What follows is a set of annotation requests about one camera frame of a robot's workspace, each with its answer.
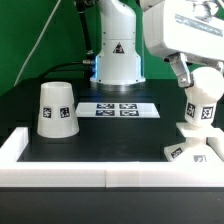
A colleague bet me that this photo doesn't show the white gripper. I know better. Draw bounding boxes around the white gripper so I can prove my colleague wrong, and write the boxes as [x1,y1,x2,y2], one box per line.
[139,0,224,88]

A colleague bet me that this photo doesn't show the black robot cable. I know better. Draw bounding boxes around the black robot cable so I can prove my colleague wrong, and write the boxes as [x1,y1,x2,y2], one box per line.
[39,0,97,81]

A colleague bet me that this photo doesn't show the white lamp base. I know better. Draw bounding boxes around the white lamp base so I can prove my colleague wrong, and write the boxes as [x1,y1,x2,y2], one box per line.
[164,123,224,163]

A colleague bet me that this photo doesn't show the white lamp shade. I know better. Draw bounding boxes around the white lamp shade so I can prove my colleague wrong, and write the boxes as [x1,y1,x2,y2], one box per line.
[37,82,79,138]

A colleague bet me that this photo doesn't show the white thin cable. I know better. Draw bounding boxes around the white thin cable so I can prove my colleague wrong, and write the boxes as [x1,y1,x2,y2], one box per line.
[13,0,63,88]

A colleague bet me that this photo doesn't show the white U-shaped fence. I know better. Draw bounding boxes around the white U-shaped fence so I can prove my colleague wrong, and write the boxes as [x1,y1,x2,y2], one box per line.
[0,127,224,188]

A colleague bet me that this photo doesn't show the white tag sheet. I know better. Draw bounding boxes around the white tag sheet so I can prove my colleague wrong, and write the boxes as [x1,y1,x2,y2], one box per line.
[76,102,160,118]

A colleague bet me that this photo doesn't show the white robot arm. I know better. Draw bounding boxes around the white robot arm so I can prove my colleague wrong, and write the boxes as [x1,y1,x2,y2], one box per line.
[74,0,224,89]

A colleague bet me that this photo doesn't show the white lamp bulb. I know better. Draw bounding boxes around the white lamp bulb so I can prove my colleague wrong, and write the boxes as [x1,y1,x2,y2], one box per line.
[185,67,224,127]

